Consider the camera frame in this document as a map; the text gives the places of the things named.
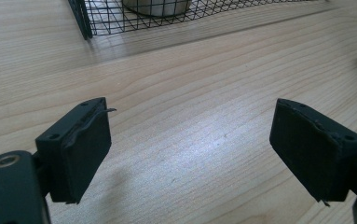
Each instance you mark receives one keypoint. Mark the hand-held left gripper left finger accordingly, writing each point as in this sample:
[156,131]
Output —
[79,152]

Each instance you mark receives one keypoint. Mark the stainless steel tumbler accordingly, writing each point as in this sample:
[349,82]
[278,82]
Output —
[157,7]

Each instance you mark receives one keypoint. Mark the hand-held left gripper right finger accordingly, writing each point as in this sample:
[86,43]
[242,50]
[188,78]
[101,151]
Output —
[313,152]

